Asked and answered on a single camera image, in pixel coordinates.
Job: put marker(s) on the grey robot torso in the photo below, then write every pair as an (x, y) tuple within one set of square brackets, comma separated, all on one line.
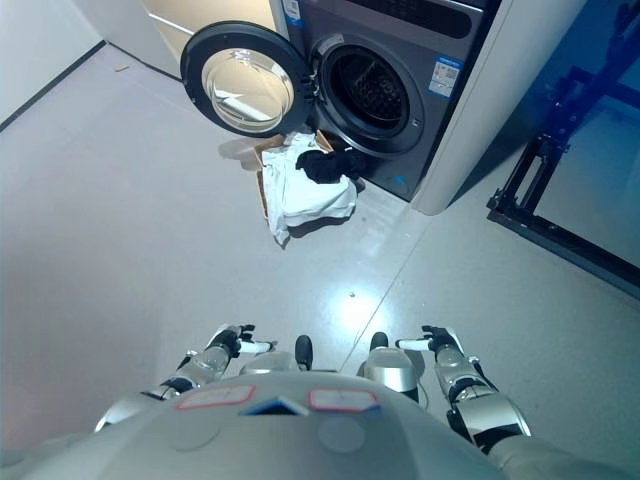
[(300, 435)]

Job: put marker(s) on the silver right robot leg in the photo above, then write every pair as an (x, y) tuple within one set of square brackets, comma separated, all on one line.
[(387, 370)]

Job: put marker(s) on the black cloth garment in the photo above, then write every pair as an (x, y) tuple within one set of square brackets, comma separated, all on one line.
[(325, 167)]

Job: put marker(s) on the round glass washing machine door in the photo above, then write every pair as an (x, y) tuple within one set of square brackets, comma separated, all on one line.
[(197, 55)]

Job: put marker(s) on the brown cardboard box basket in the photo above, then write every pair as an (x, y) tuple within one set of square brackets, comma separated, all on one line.
[(260, 187)]

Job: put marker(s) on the black right robot foot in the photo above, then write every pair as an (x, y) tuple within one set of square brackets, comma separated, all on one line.
[(379, 340)]

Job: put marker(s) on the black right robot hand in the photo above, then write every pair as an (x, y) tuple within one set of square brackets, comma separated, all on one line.
[(432, 340)]

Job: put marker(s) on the black metal frame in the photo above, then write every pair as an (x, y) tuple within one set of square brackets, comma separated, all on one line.
[(515, 175)]

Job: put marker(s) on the beige cabinet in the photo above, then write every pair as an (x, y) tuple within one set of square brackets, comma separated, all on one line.
[(165, 30)]

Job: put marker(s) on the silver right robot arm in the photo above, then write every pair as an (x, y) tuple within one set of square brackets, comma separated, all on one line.
[(475, 400)]

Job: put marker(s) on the silver left robot leg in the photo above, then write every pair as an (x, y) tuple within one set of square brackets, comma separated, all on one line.
[(267, 362)]

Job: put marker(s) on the silver robot leg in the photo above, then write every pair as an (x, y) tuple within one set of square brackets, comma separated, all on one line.
[(267, 362), (387, 370)]

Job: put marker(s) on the dark grey front-load washing machine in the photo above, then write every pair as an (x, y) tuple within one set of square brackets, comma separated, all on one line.
[(440, 130)]

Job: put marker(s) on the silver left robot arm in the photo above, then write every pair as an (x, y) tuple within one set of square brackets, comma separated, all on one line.
[(210, 362)]

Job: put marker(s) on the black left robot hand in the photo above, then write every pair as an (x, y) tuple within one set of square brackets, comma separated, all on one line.
[(242, 340)]

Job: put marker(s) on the white blue label sticker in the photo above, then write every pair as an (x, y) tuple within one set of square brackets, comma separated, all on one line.
[(445, 76)]

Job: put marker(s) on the white cloth garment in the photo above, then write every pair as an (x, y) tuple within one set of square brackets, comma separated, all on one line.
[(310, 200)]

